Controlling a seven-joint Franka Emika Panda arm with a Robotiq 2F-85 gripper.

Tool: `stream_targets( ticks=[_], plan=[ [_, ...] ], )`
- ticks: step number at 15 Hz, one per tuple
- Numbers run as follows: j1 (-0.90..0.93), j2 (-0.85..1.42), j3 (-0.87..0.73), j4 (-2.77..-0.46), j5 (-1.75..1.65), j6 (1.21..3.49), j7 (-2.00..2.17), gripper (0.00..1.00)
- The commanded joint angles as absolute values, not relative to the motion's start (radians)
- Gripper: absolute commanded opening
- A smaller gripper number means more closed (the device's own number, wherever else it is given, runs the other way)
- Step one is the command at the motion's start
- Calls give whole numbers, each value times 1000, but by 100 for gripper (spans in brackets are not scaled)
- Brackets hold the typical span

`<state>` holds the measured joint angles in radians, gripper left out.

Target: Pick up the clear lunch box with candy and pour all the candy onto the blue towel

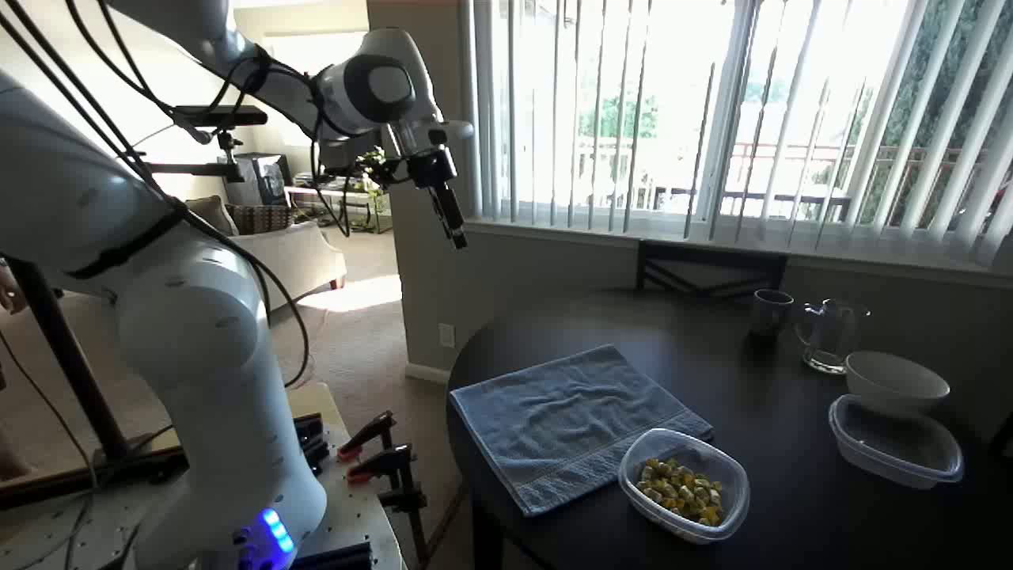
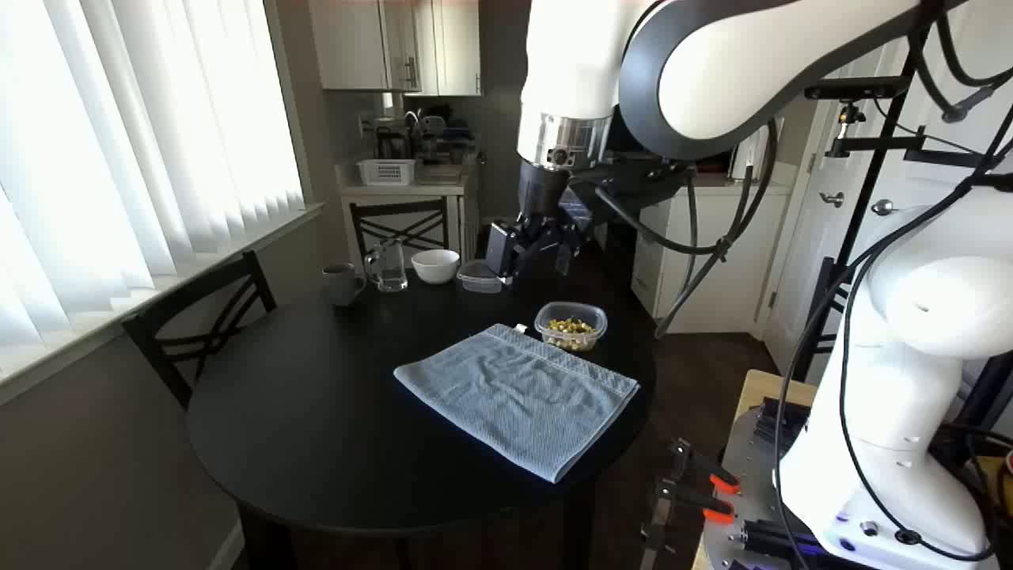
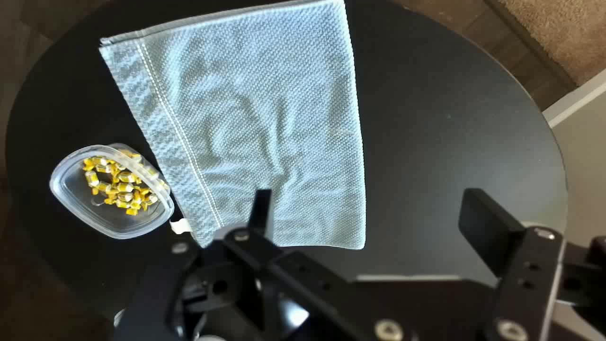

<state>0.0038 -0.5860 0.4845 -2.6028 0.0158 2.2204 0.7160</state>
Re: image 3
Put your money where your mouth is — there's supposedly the clear plastic lunch box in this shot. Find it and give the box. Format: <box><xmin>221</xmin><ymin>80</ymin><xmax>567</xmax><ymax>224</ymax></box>
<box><xmin>47</xmin><ymin>143</ymin><xmax>175</xmax><ymax>243</ymax></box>

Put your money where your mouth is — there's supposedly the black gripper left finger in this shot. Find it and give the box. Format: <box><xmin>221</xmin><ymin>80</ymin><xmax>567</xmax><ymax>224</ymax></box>
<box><xmin>166</xmin><ymin>188</ymin><xmax>376</xmax><ymax>341</ymax></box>

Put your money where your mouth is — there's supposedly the light blue towel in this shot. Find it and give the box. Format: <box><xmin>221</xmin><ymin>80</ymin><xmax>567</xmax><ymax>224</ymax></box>
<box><xmin>98</xmin><ymin>0</ymin><xmax>369</xmax><ymax>253</ymax></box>

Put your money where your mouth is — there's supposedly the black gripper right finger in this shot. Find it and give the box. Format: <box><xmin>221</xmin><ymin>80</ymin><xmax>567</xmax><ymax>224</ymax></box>
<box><xmin>458</xmin><ymin>188</ymin><xmax>567</xmax><ymax>341</ymax></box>

